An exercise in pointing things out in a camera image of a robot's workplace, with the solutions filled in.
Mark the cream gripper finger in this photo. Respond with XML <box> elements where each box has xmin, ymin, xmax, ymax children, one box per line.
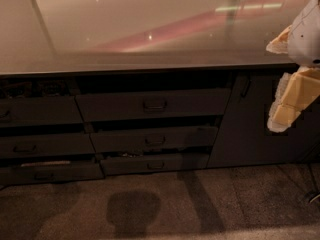
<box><xmin>267</xmin><ymin>67</ymin><xmax>320</xmax><ymax>133</ymax></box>
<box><xmin>266</xmin><ymin>26</ymin><xmax>291</xmax><ymax>54</ymax></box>

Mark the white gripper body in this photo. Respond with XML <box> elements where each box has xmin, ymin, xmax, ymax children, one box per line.
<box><xmin>288</xmin><ymin>0</ymin><xmax>320</xmax><ymax>68</ymax></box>

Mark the dark drawer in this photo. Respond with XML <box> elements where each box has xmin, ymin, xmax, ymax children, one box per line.
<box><xmin>0</xmin><ymin>96</ymin><xmax>82</xmax><ymax>127</ymax></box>
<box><xmin>100</xmin><ymin>153</ymin><xmax>209</xmax><ymax>175</ymax></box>
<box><xmin>90</xmin><ymin>126</ymin><xmax>218</xmax><ymax>153</ymax></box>
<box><xmin>76</xmin><ymin>88</ymin><xmax>231</xmax><ymax>122</ymax></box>
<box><xmin>0</xmin><ymin>133</ymin><xmax>94</xmax><ymax>158</ymax></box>
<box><xmin>0</xmin><ymin>160</ymin><xmax>104</xmax><ymax>186</ymax></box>

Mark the dark cabinet door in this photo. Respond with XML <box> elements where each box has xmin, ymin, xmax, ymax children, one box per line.
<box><xmin>208</xmin><ymin>72</ymin><xmax>320</xmax><ymax>168</ymax></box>

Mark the black chair base leg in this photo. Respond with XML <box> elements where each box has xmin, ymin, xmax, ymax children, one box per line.
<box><xmin>307</xmin><ymin>164</ymin><xmax>320</xmax><ymax>204</ymax></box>

